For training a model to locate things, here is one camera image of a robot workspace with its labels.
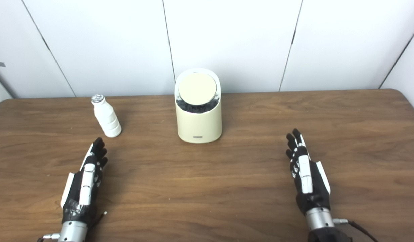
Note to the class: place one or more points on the small white plastic bottle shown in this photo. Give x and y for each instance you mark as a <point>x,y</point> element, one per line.
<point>107,119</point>

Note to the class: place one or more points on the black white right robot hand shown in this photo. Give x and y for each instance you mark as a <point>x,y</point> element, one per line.
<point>314,188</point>

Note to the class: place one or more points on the cream-colored bin body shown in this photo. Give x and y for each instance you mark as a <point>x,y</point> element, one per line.
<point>199,126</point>

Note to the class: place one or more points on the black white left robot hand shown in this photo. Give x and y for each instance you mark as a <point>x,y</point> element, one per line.
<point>75,193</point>

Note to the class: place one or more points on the cream round bin lid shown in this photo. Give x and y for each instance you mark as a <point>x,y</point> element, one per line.
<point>197,89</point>

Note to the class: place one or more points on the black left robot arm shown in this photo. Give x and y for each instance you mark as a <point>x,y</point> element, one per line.
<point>73,232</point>

